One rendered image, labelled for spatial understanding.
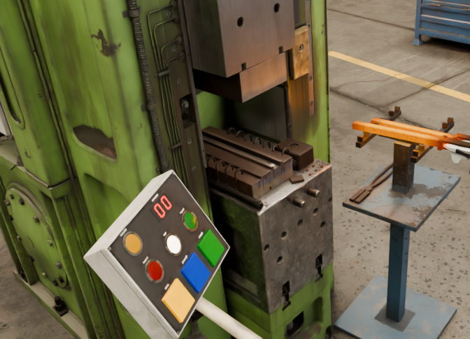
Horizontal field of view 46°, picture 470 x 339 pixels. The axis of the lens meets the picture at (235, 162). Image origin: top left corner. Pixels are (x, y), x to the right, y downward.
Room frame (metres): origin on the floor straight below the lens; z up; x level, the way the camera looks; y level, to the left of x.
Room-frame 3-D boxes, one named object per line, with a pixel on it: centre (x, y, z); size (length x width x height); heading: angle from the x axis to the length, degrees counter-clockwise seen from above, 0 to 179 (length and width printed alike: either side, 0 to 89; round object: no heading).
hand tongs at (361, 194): (1.92, -0.65, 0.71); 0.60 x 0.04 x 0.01; 134
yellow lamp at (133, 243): (1.02, 0.26, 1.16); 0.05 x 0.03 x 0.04; 131
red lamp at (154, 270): (1.00, 0.22, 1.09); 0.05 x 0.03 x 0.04; 131
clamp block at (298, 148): (1.72, -0.22, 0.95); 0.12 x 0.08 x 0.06; 41
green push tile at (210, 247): (1.17, 0.09, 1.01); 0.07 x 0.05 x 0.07; 156
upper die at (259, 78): (1.72, 0.02, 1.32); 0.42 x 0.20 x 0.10; 41
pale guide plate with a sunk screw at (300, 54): (1.86, -0.27, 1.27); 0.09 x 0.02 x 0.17; 131
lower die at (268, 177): (1.72, 0.02, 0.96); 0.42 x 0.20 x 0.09; 41
